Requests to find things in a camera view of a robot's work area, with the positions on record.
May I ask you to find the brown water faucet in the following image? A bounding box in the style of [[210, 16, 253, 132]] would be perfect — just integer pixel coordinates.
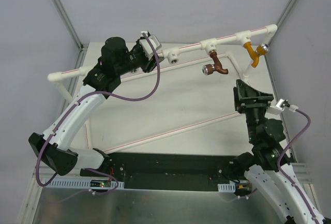
[[202, 50, 229, 76]]

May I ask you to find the aluminium profile rail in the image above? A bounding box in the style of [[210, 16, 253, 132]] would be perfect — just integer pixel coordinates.
[[291, 162, 312, 184]]

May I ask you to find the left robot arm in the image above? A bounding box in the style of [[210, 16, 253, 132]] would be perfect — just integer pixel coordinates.
[[28, 33, 161, 177]]

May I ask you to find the left white cable duct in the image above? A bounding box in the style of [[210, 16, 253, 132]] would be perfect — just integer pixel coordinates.
[[47, 178, 125, 190]]

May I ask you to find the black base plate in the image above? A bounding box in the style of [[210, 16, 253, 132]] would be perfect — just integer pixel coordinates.
[[79, 151, 263, 191]]

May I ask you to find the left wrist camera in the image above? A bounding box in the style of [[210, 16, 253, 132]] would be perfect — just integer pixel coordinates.
[[139, 31, 162, 57]]

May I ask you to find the white PVC pipe frame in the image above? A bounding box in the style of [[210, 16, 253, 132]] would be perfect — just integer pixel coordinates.
[[47, 24, 278, 150]]

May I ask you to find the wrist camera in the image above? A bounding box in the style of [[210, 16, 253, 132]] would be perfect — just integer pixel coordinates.
[[139, 31, 162, 57], [267, 99, 298, 115]]

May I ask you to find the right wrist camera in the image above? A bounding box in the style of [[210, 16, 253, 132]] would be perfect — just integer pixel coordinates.
[[267, 99, 298, 115]]

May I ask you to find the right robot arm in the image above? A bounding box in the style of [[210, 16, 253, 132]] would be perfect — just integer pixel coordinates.
[[230, 79, 330, 223]]

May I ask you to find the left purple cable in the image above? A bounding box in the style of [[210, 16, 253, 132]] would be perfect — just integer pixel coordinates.
[[35, 34, 161, 188]]

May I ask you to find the white cable duct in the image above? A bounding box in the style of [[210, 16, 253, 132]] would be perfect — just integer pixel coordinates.
[[217, 183, 236, 193], [47, 178, 125, 190]]

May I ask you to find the yellow water faucet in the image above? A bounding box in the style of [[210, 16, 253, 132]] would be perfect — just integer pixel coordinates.
[[243, 42, 269, 68]]

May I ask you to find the right white cable duct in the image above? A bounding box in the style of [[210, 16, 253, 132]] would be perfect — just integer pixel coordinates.
[[217, 183, 236, 193]]

